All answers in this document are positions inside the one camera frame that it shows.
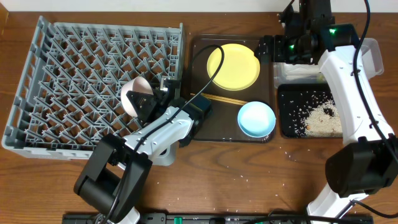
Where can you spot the clear plastic bin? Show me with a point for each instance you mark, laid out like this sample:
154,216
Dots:
372,63

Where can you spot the wooden chopstick lower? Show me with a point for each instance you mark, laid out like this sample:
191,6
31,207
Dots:
217,99

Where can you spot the green snack wrapper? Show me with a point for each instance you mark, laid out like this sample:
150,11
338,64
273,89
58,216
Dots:
321,79

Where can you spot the grey plastic dish rack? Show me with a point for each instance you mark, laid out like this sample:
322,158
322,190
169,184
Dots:
69,93

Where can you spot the white round bowl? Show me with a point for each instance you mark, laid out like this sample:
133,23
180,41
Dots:
138,84

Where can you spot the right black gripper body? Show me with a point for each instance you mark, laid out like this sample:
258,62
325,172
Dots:
280,48

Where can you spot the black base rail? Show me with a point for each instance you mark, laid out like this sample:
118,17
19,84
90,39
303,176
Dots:
161,218

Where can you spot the light blue bowl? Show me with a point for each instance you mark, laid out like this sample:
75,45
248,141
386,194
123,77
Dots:
256,119

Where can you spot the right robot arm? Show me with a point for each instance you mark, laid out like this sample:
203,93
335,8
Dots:
367,162

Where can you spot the yellow round plate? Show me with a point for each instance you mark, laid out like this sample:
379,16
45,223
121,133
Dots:
240,68

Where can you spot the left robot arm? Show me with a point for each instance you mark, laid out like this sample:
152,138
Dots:
114,176

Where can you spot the pile of rice waste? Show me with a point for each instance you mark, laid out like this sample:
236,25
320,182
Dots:
323,119

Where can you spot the dark brown serving tray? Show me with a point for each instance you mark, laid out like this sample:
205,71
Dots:
221,124

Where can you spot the white paper napkin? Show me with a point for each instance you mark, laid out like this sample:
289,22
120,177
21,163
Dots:
298,71

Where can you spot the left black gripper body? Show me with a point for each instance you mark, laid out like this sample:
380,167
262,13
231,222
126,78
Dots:
152,106

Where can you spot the black rectangular tray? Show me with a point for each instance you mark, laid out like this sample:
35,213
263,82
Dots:
286,112

